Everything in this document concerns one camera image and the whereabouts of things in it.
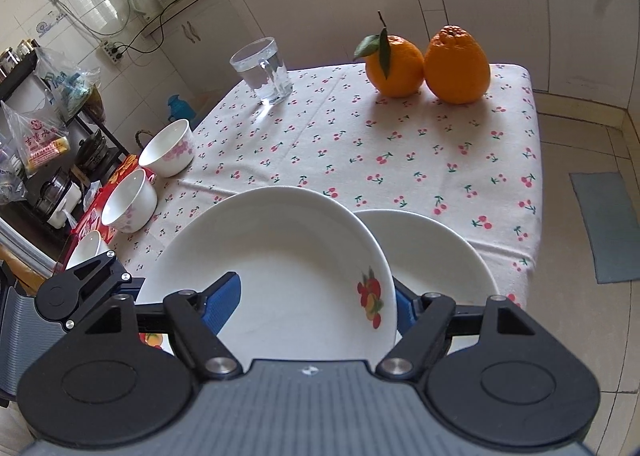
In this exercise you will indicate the steel pot glass lid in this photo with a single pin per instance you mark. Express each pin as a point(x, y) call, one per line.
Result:
point(55, 191)

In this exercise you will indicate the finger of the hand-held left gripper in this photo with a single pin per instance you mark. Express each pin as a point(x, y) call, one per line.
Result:
point(117, 281)

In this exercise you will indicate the grey floor mat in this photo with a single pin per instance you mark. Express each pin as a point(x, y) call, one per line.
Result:
point(607, 226)

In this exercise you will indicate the orange with green leaf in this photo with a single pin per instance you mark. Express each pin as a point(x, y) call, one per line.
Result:
point(397, 68)

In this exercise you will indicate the white electric kettle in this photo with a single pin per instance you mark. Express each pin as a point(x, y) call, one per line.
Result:
point(141, 3)

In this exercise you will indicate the white bowl pink flowers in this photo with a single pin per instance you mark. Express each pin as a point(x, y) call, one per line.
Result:
point(131, 201)
point(167, 148)
point(87, 248)

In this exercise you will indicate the red carton box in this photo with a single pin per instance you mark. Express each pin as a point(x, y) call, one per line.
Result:
point(92, 221)

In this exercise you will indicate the black storage rack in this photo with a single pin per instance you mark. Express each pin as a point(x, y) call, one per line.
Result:
point(17, 76)

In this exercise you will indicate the cherry print tablecloth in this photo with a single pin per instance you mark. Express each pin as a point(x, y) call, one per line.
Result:
point(400, 156)

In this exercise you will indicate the bumpy orange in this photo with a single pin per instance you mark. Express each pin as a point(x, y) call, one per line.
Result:
point(457, 68)

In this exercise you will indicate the clear bag red print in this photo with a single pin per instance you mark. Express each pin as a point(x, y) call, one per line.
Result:
point(35, 141)

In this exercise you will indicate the black pot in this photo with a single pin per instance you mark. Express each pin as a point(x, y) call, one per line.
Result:
point(92, 153)

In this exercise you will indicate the blue thermos jug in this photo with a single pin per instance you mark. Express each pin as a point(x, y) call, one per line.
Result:
point(181, 110)

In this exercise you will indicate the white plate fruit print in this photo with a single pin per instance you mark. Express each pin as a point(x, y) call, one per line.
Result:
point(290, 261)
point(152, 341)
point(440, 261)

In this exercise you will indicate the clear plastic bag blue contents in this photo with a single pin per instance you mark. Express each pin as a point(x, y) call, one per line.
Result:
point(67, 81)

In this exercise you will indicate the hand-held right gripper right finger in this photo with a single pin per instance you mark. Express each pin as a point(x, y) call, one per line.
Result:
point(406, 308)

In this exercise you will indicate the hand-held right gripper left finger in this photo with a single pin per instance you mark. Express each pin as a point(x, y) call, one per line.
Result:
point(222, 301)

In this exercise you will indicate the glass mug with water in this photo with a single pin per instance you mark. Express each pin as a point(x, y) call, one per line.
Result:
point(262, 71)

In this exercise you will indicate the wall power socket with plugs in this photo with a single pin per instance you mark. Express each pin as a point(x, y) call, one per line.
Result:
point(115, 53)

